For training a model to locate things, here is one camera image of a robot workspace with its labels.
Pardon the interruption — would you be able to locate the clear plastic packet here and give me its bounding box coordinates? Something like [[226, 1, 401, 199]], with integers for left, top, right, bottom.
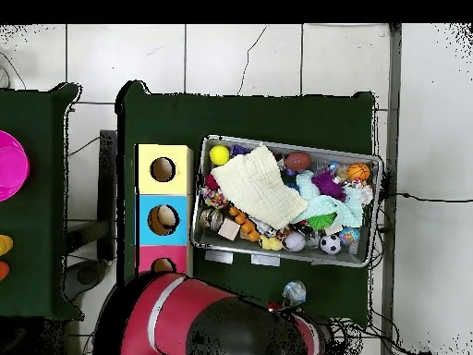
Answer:
[[281, 280, 308, 308]]

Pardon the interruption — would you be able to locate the clear mesh bin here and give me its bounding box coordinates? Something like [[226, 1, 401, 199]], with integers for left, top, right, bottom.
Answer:
[[188, 134, 385, 268]]

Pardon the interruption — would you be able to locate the cream yellow cloth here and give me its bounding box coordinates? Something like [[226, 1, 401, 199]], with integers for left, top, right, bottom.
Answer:
[[210, 143, 310, 231]]

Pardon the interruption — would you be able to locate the small wooden block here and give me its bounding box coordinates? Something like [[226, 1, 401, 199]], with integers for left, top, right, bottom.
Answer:
[[217, 219, 241, 241]]

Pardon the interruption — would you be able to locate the yellow ball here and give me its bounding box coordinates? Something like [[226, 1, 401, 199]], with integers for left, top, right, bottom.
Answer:
[[209, 144, 231, 166]]

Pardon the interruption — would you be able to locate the brown toy football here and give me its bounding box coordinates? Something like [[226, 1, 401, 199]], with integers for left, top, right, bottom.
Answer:
[[284, 151, 312, 172]]

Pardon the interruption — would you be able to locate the white ball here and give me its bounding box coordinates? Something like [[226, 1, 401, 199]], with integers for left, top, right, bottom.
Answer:
[[284, 231, 308, 252]]

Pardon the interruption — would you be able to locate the green spiky ball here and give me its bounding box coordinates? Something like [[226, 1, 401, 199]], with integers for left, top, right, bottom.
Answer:
[[308, 213, 338, 231]]

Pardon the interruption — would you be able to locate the purple spiky toy with eyes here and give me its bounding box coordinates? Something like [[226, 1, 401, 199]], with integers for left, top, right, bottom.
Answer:
[[310, 168, 347, 202]]

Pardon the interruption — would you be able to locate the small soccer ball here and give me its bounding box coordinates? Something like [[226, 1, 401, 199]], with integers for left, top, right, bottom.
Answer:
[[319, 232, 343, 256]]

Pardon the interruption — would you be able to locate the mint green cloth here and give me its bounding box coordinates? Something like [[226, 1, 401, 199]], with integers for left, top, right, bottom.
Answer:
[[295, 171, 375, 230]]

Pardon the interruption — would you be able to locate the orange toy basketball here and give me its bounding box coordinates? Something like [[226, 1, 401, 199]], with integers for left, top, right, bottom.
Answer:
[[347, 162, 371, 183]]

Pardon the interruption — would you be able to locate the dark green side table cloth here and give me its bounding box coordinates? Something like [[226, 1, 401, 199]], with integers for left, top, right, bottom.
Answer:
[[0, 82, 84, 322]]

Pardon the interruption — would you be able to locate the magenta plate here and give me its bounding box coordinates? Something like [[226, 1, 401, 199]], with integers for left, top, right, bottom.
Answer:
[[0, 129, 30, 202]]

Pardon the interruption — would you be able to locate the black cable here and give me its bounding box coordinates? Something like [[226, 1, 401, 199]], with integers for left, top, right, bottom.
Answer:
[[380, 191, 473, 204]]

